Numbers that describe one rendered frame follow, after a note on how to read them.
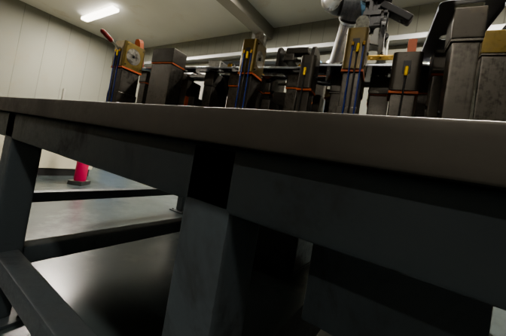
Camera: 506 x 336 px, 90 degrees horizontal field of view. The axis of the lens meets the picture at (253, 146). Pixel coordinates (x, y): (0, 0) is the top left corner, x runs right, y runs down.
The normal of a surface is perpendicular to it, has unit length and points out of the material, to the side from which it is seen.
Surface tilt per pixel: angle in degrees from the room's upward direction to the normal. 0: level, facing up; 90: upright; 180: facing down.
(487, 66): 90
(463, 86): 90
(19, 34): 90
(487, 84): 90
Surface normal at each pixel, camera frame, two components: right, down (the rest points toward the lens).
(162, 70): -0.43, -0.10
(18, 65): 0.82, 0.12
